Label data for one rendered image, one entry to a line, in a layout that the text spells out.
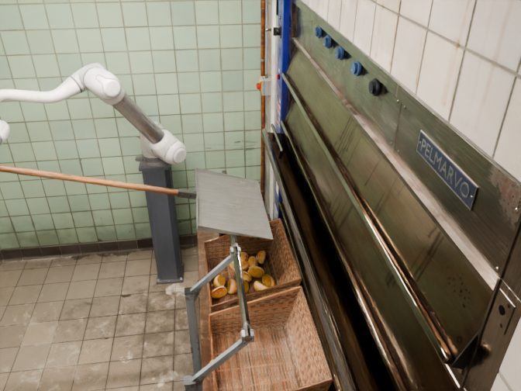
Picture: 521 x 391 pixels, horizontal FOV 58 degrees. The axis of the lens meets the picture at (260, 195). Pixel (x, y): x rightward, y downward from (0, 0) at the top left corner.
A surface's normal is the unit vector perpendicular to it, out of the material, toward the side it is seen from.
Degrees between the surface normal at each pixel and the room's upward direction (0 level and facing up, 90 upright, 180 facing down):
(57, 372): 0
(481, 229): 90
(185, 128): 90
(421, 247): 70
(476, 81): 90
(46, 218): 90
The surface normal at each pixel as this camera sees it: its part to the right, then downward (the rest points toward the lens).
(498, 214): -0.99, 0.07
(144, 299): 0.00, -0.85
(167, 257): 0.11, 0.52
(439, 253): -0.93, -0.22
